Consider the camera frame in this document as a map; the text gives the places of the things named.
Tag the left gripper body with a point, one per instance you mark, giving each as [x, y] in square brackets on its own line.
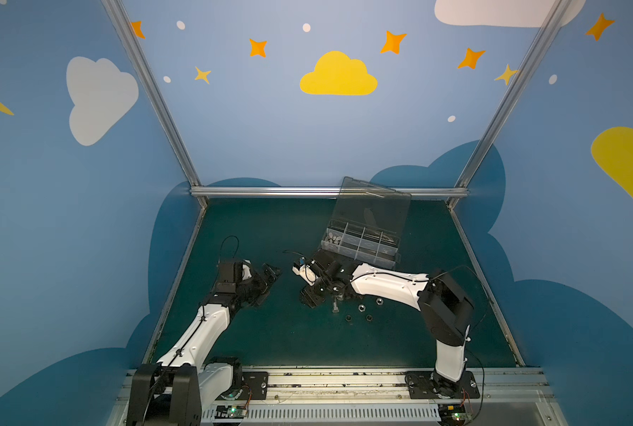
[260, 282]

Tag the silver wing nut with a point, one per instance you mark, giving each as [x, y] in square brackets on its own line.
[334, 239]

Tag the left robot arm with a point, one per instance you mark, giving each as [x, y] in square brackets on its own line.
[180, 385]

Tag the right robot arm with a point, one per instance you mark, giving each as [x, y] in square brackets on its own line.
[444, 306]

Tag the clear plastic organizer box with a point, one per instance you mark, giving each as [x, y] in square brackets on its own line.
[371, 226]

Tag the left circuit board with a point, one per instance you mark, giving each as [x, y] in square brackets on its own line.
[230, 413]

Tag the circuit board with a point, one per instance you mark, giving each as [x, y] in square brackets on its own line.
[230, 413]
[454, 416]

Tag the right circuit board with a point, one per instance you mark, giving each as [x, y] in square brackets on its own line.
[454, 416]

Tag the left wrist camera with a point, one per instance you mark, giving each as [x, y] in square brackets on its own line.
[231, 275]

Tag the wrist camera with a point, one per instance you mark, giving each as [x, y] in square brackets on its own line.
[231, 275]
[305, 272]

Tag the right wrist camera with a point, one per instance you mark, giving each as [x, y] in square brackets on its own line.
[305, 272]

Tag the rear aluminium frame bar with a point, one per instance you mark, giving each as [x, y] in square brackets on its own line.
[322, 192]

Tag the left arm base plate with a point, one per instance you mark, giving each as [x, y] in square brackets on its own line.
[252, 385]

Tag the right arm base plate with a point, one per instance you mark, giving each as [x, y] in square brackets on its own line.
[431, 385]

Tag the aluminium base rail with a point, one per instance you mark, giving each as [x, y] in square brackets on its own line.
[308, 395]

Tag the left aluminium frame post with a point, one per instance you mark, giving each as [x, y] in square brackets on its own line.
[119, 17]

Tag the aluminium frame post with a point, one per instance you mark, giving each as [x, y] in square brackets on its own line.
[119, 17]
[551, 26]

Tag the right aluminium frame post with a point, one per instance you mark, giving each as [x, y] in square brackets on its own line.
[551, 26]

